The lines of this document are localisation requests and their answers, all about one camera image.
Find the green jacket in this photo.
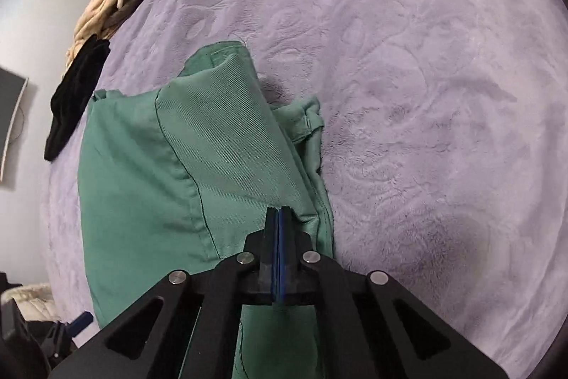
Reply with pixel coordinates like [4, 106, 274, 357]
[77, 42, 335, 379]

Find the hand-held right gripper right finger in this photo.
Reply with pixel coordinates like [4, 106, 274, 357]
[279, 207, 507, 379]

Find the black garment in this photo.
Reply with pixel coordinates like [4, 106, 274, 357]
[43, 36, 111, 161]

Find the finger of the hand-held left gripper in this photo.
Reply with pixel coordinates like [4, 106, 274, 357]
[62, 312, 95, 339]

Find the grey monitor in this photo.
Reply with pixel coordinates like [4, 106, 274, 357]
[0, 67, 29, 188]

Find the purple plush blanket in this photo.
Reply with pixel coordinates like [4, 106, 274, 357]
[42, 0, 568, 379]

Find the cream quilted cloth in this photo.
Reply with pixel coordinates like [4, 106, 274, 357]
[0, 282, 55, 322]

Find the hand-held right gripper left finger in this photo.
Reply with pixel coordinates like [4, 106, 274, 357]
[47, 208, 280, 379]

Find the thin dark cable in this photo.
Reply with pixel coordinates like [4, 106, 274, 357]
[11, 104, 25, 144]

